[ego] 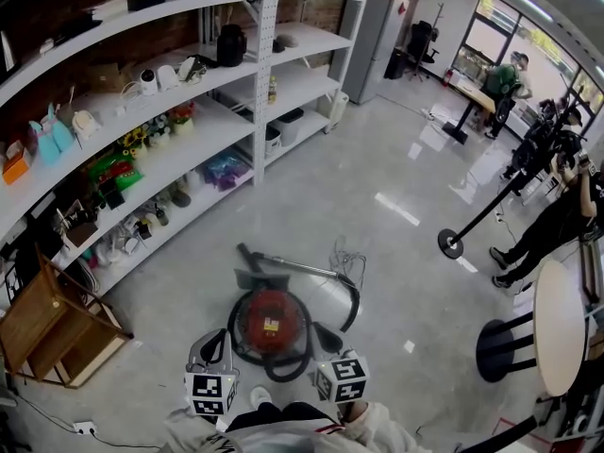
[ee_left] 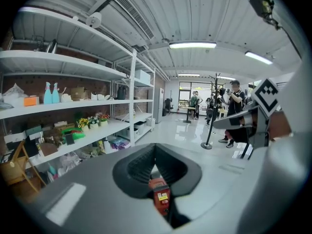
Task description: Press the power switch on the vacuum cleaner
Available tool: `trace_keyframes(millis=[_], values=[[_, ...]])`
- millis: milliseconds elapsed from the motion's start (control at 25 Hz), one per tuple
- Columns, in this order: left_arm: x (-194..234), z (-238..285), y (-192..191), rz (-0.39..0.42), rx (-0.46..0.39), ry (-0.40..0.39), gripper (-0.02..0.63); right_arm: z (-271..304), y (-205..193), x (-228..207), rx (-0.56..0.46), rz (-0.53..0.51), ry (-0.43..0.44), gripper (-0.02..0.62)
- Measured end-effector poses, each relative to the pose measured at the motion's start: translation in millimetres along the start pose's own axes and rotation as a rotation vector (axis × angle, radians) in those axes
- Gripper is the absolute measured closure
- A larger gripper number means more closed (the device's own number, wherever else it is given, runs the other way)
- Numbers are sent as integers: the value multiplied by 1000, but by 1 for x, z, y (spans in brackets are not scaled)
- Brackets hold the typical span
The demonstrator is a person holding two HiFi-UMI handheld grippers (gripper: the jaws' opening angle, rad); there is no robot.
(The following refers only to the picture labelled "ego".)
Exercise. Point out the purple plastic bag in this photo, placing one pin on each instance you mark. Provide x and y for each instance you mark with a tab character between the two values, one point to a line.
226	170

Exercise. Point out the silver refrigerator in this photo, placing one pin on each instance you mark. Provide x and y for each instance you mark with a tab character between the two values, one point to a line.
373	50

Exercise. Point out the white power strip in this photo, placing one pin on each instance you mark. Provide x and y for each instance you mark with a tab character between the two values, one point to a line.
427	113
85	426

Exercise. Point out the person's white hooded top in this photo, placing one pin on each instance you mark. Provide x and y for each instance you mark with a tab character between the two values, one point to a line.
283	441

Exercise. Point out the person's legs black trousers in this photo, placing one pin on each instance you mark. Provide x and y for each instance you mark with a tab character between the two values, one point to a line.
278	415

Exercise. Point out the red fire extinguisher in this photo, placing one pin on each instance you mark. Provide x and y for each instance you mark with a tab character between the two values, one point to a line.
446	79

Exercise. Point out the sunflower pot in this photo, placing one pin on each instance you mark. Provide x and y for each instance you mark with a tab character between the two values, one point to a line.
133	143

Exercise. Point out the person's left forearm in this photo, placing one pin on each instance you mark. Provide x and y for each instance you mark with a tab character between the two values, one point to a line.
189	434

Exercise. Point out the dark green glass bottle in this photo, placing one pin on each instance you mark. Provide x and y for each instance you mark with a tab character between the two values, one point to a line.
161	216

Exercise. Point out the wooden step cabinet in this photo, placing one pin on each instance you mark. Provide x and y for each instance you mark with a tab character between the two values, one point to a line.
42	319

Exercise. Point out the white security camera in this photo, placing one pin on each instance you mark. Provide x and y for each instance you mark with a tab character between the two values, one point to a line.
148	83

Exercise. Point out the metal vacuum wand with nozzle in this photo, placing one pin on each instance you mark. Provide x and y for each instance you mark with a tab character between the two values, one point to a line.
302	267

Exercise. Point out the black jar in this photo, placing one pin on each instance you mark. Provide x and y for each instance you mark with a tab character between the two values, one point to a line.
231	47

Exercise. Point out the black office chair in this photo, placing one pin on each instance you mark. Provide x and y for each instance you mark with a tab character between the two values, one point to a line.
420	47

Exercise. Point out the black swivel chair base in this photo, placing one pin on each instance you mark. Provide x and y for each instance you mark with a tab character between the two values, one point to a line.
549	411

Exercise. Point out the black white patterned card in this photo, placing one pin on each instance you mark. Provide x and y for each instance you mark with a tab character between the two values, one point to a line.
13	285

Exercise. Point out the black framed window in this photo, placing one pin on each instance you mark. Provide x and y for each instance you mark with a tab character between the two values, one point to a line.
491	36

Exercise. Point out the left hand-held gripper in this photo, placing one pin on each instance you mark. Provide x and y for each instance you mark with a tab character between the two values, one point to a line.
210	390

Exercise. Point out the person's right forearm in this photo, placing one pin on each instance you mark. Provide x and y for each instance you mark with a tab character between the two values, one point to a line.
382	432

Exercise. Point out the person's left white shoe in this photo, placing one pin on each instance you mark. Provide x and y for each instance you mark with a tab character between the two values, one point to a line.
260	397

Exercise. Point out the white air purifier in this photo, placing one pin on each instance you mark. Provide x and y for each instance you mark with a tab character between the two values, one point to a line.
337	110

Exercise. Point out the cardboard box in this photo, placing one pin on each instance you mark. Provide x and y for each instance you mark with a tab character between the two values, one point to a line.
106	78

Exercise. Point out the small white appliance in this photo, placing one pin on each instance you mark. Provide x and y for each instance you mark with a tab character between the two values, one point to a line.
168	78

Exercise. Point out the green snack packet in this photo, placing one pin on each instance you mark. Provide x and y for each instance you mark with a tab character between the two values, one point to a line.
115	175

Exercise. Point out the blue spray bottle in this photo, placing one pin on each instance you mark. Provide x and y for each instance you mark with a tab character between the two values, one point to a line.
41	146
61	135

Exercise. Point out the round beige table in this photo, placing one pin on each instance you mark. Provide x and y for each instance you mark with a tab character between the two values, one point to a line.
559	338

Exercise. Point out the yellow drink bottle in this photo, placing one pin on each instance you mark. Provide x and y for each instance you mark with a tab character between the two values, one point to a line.
272	91

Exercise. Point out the wide white metal shelf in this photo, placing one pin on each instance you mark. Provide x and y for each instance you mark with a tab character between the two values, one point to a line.
217	121

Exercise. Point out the white plastic bottle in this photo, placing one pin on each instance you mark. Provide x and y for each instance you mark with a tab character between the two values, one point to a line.
194	183

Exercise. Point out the black hat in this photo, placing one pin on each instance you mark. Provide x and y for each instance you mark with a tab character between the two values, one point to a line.
180	199

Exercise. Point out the small white backpack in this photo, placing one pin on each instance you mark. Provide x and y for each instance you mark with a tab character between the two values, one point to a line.
86	124

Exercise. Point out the narrow white metal shelf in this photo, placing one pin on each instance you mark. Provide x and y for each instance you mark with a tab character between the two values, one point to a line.
307	40

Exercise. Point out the black waste bin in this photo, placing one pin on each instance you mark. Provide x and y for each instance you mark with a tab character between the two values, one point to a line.
396	64

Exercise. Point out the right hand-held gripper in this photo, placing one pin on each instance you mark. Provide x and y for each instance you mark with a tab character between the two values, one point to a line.
344	378

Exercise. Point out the red flowers pot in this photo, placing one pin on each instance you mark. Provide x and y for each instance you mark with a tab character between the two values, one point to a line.
181	120

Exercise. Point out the orange tissue box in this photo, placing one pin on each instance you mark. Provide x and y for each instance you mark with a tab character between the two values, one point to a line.
16	168

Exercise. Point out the small white bin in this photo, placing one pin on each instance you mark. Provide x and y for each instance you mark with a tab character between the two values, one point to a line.
272	140

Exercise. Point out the wooden coat stand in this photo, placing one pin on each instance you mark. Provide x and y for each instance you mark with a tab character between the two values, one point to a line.
439	21

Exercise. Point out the large white bin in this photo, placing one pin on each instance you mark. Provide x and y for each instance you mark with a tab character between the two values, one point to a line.
288	126

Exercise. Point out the pale flowers pot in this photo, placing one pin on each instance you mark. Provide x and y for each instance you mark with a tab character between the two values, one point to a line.
158	131

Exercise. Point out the red canister vacuum cleaner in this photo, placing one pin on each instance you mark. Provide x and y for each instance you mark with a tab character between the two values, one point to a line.
358	302

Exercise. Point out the black coat rack stand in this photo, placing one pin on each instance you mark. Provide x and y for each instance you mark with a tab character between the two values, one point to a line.
450	243

